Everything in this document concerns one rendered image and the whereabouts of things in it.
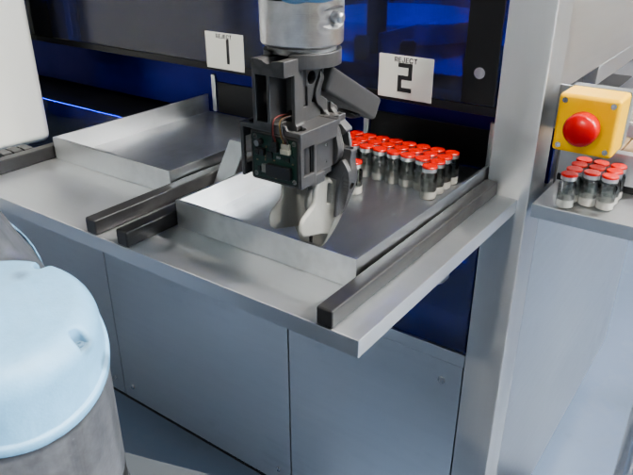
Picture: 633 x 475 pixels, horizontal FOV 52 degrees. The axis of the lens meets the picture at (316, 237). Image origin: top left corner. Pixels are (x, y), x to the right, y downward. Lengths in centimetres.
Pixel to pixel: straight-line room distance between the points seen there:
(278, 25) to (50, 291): 29
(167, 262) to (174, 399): 96
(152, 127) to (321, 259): 61
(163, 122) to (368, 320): 72
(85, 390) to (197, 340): 108
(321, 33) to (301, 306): 26
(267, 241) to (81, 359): 36
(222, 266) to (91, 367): 34
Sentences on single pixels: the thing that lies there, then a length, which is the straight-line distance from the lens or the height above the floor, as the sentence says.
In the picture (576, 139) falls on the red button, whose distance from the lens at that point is 84.
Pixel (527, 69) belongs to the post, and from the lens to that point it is 87.
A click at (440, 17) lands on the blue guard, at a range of 91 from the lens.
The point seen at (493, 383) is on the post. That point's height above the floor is 57.
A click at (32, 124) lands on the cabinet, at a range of 147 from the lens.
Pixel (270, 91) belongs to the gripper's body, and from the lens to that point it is 58.
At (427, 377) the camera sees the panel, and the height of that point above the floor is 53.
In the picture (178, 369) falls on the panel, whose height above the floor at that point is 27.
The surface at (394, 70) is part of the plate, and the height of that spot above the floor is 103.
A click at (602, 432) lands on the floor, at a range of 195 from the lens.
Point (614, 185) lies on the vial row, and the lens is 91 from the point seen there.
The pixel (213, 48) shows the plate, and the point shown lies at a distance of 116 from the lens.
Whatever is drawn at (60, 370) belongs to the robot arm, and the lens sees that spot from 39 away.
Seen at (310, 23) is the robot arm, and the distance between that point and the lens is 57.
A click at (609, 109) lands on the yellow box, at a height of 102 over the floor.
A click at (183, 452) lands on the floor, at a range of 178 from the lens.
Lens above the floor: 122
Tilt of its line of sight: 26 degrees down
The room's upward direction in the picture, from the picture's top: straight up
